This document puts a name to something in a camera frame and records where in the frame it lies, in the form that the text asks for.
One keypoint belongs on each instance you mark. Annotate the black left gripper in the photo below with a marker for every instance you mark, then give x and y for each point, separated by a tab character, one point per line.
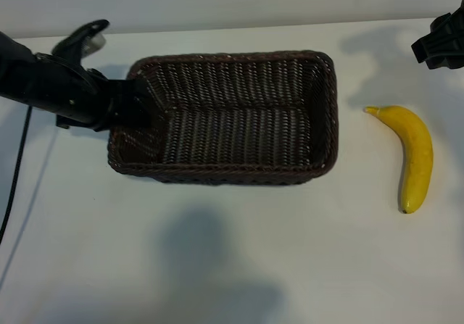
76	95

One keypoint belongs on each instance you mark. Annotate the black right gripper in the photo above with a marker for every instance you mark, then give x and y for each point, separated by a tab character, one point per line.
451	22

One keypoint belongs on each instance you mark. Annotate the yellow banana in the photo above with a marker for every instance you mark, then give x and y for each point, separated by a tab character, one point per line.
417	157

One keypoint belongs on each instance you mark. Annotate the dark brown wicker basket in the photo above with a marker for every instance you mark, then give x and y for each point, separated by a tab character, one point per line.
235	132

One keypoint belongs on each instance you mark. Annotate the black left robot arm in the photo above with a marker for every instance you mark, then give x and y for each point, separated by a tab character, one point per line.
18	70

